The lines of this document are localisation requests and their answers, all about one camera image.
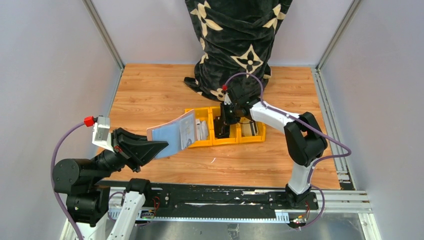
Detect pink leather card holder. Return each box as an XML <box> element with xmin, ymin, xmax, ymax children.
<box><xmin>146</xmin><ymin>109</ymin><xmax>195</xmax><ymax>159</ymax></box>

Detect white printed card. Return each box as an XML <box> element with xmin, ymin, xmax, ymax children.
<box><xmin>179</xmin><ymin>113</ymin><xmax>197</xmax><ymax>150</ymax></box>

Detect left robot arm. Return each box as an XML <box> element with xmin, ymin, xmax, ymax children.
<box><xmin>51</xmin><ymin>127</ymin><xmax>169</xmax><ymax>240</ymax></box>

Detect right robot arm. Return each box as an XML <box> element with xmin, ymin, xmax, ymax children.
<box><xmin>220</xmin><ymin>85</ymin><xmax>328</xmax><ymax>208</ymax></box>

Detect black cards in bin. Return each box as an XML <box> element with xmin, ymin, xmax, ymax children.
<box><xmin>213</xmin><ymin>116</ymin><xmax>230</xmax><ymax>139</ymax></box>

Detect yellow plastic end bin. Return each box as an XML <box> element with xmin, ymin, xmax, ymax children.
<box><xmin>237</xmin><ymin>117</ymin><xmax>266</xmax><ymax>144</ymax></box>

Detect black floral blanket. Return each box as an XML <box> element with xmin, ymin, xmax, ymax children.
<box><xmin>183</xmin><ymin>0</ymin><xmax>292</xmax><ymax>102</ymax></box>

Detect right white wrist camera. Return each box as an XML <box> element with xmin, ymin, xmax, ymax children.
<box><xmin>223</xmin><ymin>90</ymin><xmax>233</xmax><ymax>105</ymax></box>

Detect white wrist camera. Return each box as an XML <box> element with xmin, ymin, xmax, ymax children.
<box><xmin>92</xmin><ymin>116</ymin><xmax>114</xmax><ymax>152</ymax></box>
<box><xmin>223</xmin><ymin>90</ymin><xmax>233</xmax><ymax>105</ymax></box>

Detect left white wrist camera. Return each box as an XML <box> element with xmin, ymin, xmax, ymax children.
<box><xmin>92</xmin><ymin>116</ymin><xmax>114</xmax><ymax>152</ymax></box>

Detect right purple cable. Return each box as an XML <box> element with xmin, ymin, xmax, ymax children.
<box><xmin>221</xmin><ymin>72</ymin><xmax>352</xmax><ymax>229</ymax></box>

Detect purple cable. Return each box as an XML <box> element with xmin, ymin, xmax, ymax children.
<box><xmin>50</xmin><ymin>115</ymin><xmax>95</xmax><ymax>240</ymax></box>
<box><xmin>221</xmin><ymin>72</ymin><xmax>352</xmax><ymax>229</ymax></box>

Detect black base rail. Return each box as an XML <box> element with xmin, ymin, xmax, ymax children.
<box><xmin>105</xmin><ymin>181</ymin><xmax>319</xmax><ymax>223</ymax></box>

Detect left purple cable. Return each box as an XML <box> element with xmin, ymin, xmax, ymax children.
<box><xmin>50</xmin><ymin>115</ymin><xmax>95</xmax><ymax>240</ymax></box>

